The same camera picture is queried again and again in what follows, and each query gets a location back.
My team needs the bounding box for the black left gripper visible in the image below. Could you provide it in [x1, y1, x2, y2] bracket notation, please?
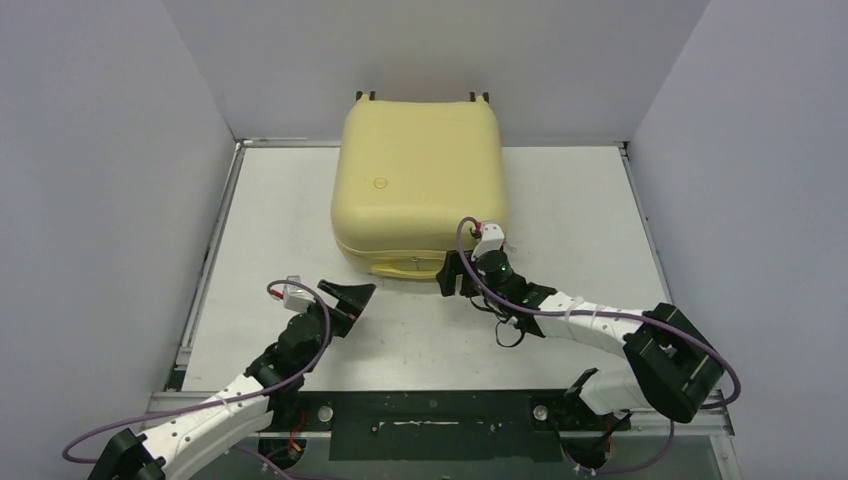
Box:
[301, 281, 375, 373]

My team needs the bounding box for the yellow suitcase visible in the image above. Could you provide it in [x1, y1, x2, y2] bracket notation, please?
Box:
[330, 92, 508, 280]

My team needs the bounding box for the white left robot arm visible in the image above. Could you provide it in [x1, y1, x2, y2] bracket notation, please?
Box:
[89, 277, 376, 479]

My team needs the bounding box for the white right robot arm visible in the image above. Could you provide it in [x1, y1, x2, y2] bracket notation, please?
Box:
[436, 250, 729, 428]

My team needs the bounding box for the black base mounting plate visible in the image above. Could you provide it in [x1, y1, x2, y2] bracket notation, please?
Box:
[258, 390, 631, 468]

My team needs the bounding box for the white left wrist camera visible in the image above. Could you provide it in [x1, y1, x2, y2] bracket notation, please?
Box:
[266, 275, 315, 313]

